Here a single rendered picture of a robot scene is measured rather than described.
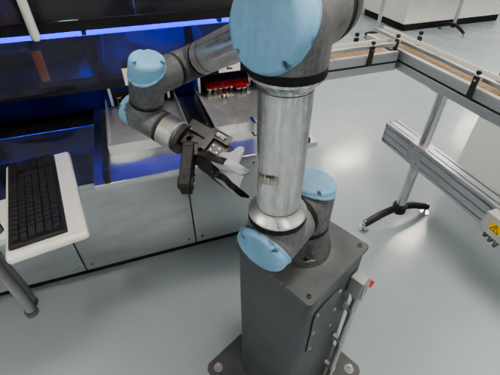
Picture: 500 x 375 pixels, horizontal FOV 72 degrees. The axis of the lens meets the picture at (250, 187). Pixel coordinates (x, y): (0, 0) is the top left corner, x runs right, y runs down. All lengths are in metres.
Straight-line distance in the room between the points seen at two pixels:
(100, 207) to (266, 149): 1.17
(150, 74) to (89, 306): 1.37
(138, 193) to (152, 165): 0.53
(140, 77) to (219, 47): 0.17
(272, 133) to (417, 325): 1.46
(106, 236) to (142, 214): 0.20
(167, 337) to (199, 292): 0.26
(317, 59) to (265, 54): 0.07
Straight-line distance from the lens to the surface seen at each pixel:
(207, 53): 0.76
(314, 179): 0.77
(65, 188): 1.21
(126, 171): 1.07
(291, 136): 0.53
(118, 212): 1.65
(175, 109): 1.36
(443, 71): 1.74
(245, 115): 1.29
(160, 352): 1.68
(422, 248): 2.17
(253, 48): 0.46
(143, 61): 0.75
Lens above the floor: 1.49
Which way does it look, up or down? 40 degrees down
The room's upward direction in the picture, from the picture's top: straight up
